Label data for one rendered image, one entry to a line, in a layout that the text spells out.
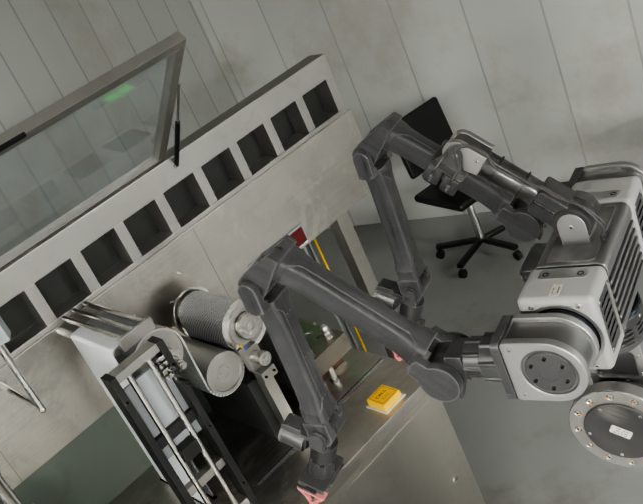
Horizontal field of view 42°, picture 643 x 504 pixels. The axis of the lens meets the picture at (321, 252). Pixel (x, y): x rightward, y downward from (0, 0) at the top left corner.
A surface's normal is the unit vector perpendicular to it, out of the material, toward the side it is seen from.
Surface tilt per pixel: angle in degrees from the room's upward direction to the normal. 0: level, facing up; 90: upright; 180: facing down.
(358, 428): 0
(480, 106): 90
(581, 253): 0
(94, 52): 90
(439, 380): 90
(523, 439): 0
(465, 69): 90
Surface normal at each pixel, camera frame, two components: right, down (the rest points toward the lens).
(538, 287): -0.38, -0.82
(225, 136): 0.65, 0.09
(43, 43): 0.81, -0.07
